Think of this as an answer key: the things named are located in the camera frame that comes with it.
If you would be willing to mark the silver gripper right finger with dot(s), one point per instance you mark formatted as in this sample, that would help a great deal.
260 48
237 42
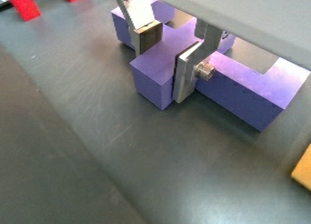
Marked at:
191 66

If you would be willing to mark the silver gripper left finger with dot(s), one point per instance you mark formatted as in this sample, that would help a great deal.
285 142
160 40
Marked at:
145 29

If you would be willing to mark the purple cross-shaped block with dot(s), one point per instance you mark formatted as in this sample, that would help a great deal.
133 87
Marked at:
252 95

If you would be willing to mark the yellow slotted board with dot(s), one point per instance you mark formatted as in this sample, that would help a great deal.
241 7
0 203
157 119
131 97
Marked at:
301 171

